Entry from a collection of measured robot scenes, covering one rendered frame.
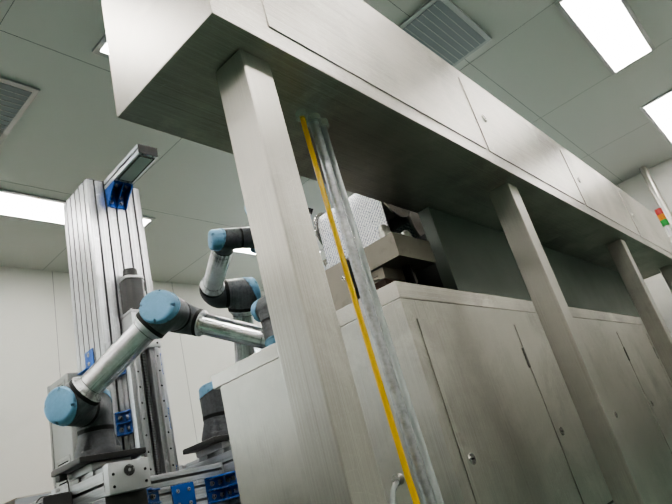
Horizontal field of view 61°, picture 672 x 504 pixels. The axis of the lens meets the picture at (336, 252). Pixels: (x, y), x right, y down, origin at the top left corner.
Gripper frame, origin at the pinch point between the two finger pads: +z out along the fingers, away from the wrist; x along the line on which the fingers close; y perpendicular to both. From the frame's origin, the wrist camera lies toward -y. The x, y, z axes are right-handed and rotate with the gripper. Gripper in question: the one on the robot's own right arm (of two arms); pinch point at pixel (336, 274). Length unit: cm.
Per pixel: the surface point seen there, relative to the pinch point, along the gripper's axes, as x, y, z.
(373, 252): -20.0, -8.5, 27.1
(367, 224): -0.3, 8.6, 15.3
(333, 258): -0.3, 4.9, 0.5
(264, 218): -77, -22, 49
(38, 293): 72, 150, -357
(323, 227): -0.2, 15.5, 0.0
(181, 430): 188, 25, -357
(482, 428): -11, -52, 34
